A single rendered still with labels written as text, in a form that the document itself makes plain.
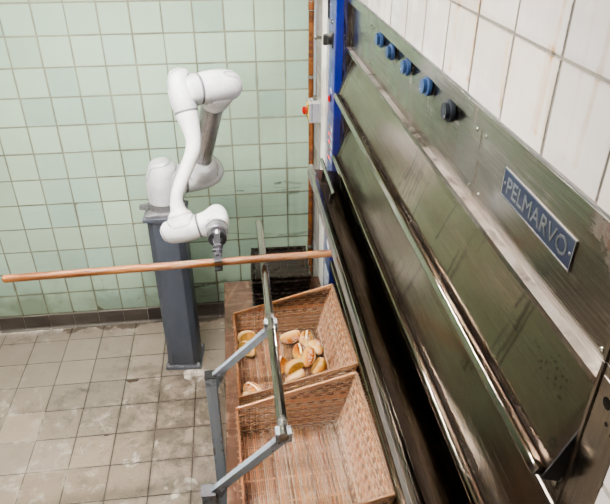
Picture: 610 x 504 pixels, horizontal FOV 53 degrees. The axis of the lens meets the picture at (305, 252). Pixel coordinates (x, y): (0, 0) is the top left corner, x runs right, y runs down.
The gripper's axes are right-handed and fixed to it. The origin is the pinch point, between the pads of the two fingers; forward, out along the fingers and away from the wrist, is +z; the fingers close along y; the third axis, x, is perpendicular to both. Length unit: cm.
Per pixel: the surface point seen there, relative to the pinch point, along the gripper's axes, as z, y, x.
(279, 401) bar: 74, 2, -16
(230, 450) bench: 39, 61, 1
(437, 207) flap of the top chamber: 81, -62, -53
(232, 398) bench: 11, 62, -1
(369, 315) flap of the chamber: 68, -22, -42
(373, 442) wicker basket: 63, 37, -48
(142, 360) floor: -85, 120, 52
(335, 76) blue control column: -40, -58, -52
